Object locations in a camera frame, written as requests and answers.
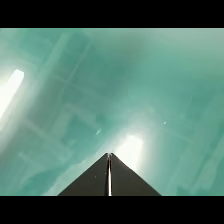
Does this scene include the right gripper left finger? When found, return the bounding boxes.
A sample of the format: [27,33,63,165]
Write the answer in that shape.
[57,152,110,197]

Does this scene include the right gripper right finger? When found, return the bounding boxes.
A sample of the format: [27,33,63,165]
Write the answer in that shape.
[110,152,162,197]

